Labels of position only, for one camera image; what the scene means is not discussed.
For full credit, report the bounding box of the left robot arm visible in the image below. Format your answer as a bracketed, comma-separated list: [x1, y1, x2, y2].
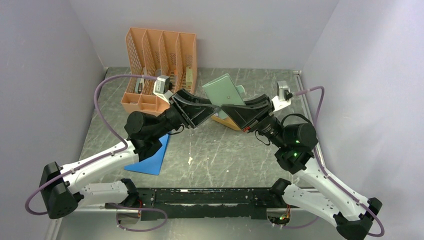
[39, 89, 220, 219]

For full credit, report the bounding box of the aluminium table edge rail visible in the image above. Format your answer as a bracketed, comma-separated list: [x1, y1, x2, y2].
[292, 69, 326, 160]

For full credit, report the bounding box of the aluminium front frame rail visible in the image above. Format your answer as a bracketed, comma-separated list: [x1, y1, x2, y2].
[44, 188, 357, 240]

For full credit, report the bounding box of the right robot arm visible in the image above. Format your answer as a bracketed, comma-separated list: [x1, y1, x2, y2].
[221, 95, 383, 240]

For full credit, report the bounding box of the white grey utility knife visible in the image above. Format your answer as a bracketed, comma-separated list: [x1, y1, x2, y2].
[134, 78, 145, 94]

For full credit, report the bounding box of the yellow oval tray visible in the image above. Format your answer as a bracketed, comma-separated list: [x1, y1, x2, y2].
[210, 115, 241, 131]

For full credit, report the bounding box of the orange plastic file organizer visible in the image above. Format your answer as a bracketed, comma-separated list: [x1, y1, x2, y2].
[121, 27, 198, 116]

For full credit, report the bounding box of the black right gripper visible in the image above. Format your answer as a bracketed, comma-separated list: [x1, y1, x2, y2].
[220, 94, 287, 149]

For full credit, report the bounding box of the pale green eraser block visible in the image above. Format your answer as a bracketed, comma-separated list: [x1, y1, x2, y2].
[185, 66, 193, 89]

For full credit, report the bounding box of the blue notebook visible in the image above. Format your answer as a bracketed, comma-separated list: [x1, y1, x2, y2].
[124, 134, 170, 176]

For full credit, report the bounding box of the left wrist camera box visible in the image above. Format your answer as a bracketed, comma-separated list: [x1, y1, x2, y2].
[153, 75, 173, 103]

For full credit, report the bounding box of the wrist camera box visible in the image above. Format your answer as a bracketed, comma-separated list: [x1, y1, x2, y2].
[153, 75, 173, 103]
[271, 80, 293, 112]

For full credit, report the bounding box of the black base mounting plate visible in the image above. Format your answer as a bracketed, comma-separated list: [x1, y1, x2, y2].
[104, 177, 302, 222]

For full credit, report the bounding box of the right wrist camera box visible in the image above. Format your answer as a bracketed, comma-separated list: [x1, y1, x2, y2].
[271, 80, 293, 112]

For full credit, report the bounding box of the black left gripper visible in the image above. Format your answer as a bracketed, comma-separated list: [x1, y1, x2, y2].
[152, 87, 221, 139]

